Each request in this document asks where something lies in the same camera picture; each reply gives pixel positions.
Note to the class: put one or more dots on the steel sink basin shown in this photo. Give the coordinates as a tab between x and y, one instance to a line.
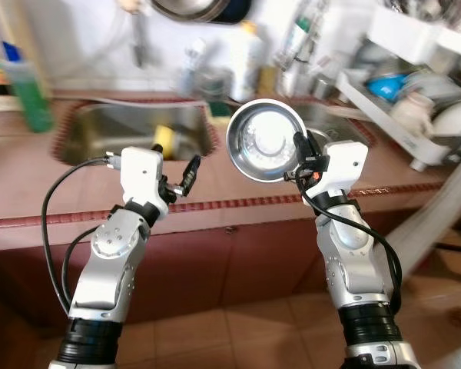
115	127

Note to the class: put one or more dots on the blue bowl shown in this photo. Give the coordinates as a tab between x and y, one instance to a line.
386	87

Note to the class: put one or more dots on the clear toothbrush cup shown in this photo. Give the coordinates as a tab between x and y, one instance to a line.
190	73

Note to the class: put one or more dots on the white dish rack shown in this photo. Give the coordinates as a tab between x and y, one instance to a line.
369	108

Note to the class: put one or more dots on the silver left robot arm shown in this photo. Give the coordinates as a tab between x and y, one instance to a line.
104	277

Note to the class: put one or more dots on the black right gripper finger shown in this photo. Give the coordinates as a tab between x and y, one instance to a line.
316	148
300	144

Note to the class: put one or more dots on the hanging steel pan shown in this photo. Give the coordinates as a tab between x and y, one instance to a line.
200	8

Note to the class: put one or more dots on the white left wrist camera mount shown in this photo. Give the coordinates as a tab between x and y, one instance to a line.
142	173

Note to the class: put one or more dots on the clear small plastic bucket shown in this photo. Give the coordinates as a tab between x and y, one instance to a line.
213	86

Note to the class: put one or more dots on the chrome sink faucet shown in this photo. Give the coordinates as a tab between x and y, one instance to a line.
300	46

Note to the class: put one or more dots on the green dish soap bottle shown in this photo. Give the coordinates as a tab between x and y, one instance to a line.
29	96

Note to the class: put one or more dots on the white ceramic mug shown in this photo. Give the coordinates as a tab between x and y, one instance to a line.
411	115

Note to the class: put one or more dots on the shallow steel bowl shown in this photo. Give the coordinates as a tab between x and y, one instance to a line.
261	138

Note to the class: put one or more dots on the white cloth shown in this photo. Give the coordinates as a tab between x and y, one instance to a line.
430	207

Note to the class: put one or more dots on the white bottle yellow cap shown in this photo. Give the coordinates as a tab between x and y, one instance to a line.
247	65

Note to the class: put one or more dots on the chrome wall tap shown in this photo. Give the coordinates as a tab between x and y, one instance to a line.
138	42

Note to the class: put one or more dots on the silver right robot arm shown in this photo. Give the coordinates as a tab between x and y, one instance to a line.
361	269

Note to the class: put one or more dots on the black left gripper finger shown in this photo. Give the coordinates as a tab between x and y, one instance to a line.
157	160
191	175

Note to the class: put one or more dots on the yellow plastic bowl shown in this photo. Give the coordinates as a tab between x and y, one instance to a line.
164	141

